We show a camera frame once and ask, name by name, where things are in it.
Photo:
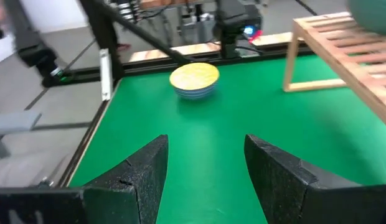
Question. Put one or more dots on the white label strip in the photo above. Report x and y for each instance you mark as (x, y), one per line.
(106, 74)

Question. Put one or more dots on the green table mat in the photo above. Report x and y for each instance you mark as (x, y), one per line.
(211, 124)

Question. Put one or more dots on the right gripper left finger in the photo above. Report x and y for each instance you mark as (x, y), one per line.
(134, 193)

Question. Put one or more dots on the wooden slatted shelf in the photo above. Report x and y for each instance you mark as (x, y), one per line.
(290, 56)

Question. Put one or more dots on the large green bowl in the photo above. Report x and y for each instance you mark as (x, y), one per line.
(373, 15)

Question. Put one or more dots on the black metal table frame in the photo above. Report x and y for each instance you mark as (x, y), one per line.
(102, 37)

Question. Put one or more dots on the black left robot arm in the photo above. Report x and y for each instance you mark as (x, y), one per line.
(230, 18)

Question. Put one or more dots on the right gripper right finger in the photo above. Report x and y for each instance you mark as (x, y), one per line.
(283, 186)

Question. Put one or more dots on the small red object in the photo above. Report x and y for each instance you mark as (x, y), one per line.
(256, 35)

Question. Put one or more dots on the small yellow patterned bowl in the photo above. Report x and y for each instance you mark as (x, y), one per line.
(194, 76)

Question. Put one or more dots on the grey bench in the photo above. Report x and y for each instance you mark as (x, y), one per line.
(12, 123)

